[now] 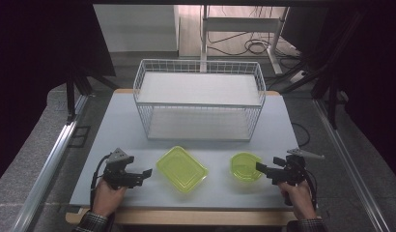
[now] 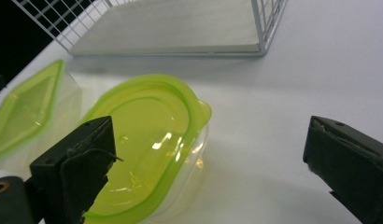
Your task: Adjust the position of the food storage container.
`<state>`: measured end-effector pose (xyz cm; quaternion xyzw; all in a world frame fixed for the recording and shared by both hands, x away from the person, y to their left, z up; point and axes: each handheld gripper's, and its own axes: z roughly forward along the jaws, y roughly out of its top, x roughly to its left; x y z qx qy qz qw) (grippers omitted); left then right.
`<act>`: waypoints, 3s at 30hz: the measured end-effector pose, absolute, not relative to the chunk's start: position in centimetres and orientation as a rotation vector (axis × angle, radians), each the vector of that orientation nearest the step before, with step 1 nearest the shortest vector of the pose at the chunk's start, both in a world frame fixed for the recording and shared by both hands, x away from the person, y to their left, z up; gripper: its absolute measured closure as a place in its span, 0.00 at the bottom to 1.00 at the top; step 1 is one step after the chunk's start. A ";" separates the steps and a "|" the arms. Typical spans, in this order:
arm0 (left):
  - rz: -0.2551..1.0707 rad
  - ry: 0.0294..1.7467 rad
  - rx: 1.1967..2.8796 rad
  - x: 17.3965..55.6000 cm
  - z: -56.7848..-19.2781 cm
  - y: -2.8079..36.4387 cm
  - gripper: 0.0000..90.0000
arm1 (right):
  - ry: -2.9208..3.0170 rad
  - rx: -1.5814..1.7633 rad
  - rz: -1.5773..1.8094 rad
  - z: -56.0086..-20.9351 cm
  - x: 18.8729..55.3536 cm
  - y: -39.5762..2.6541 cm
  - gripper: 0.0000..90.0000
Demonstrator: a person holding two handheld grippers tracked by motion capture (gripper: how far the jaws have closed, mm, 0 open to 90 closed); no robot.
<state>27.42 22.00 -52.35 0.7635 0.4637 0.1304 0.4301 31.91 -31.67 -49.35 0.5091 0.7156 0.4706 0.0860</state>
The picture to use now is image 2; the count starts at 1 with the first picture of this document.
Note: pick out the rectangular green lidded container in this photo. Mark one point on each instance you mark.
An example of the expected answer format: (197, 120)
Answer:
(24, 109)

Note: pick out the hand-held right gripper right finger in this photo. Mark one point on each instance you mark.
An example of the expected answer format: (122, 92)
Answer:
(351, 165)

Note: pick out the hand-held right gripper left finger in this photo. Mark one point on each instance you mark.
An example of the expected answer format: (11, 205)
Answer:
(74, 168)

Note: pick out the round green lidded container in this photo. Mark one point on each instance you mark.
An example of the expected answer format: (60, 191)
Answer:
(149, 124)

